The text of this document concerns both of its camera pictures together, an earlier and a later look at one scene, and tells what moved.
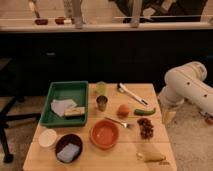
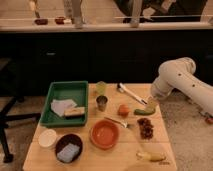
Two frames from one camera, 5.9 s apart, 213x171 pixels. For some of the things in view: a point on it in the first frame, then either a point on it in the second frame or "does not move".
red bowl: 103,134 does not move
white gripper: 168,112 → 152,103
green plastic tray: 66,105 does not move
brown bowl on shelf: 60,20 does not move
